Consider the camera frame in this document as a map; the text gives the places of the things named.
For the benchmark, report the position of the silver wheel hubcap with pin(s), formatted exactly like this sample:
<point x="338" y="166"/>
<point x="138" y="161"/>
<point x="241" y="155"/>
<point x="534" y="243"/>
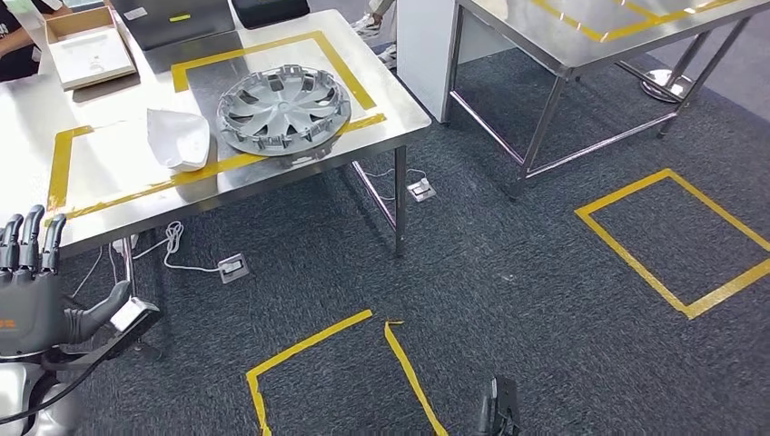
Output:
<point x="283" y="111"/>

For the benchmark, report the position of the white flat box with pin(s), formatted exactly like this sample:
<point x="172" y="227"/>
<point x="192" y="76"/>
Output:
<point x="90" y="60"/>

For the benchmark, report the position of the brown cardboard box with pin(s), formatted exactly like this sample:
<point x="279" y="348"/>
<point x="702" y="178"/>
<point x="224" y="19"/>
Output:
<point x="78" y="18"/>

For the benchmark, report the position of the white power adapter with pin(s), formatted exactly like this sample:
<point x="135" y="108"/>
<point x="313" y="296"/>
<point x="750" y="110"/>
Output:
<point x="123" y="243"/>

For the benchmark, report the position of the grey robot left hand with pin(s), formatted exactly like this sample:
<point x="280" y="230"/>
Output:
<point x="30" y="313"/>

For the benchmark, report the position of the white steel-legged workbench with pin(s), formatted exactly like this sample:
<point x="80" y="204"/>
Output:
<point x="397" y="114"/>

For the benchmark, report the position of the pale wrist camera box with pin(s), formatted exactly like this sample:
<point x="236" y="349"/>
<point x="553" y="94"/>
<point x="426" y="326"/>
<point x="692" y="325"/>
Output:
<point x="135" y="314"/>

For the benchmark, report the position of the yellow floor tape square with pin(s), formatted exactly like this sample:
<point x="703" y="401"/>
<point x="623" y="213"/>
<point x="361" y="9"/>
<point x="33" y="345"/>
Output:
<point x="631" y="265"/>

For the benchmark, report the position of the floor socket box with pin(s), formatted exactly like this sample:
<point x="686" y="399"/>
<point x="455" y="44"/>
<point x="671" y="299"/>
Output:
<point x="421" y="191"/>
<point x="233" y="268"/>

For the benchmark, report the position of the white curved plastic part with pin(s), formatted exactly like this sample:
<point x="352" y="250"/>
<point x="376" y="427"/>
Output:
<point x="180" y="141"/>

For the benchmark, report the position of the person's shoe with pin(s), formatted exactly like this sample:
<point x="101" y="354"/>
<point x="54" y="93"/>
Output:
<point x="366" y="25"/>
<point x="388" y="57"/>

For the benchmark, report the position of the yellow bench tape corner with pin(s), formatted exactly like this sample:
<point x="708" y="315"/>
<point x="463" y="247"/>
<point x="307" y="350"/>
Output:
<point x="60" y="168"/>

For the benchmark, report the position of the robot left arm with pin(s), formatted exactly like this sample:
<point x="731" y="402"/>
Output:
<point x="24" y="397"/>

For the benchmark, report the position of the yellow bench tape square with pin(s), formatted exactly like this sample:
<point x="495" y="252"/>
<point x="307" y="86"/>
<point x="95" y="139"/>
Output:
<point x="337" y="66"/>

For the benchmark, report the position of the yellow table tape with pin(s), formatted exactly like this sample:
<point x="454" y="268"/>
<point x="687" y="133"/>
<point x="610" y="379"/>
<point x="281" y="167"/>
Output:
<point x="625" y="27"/>

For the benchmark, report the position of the steel table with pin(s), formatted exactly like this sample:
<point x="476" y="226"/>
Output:
<point x="523" y="30"/>

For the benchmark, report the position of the black carrying case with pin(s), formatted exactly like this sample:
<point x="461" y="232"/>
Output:
<point x="271" y="12"/>

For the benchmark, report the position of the white cabinet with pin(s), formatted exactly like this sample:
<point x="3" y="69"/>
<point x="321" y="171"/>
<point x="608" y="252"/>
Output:
<point x="421" y="60"/>

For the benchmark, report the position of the chrome stanchion post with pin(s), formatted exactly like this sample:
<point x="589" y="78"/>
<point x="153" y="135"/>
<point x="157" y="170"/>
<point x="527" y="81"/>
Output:
<point x="659" y="87"/>

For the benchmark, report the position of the person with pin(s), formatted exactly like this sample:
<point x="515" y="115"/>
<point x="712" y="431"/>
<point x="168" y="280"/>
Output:
<point x="380" y="6"/>
<point x="12" y="54"/>

